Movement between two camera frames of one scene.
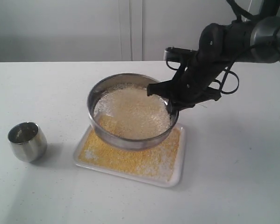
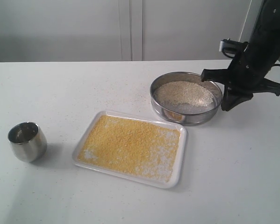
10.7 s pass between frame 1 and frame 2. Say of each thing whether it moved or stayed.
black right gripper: moved
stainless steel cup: stayed
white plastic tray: stayed
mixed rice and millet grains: moved
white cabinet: stayed
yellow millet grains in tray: stayed
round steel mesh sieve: moved
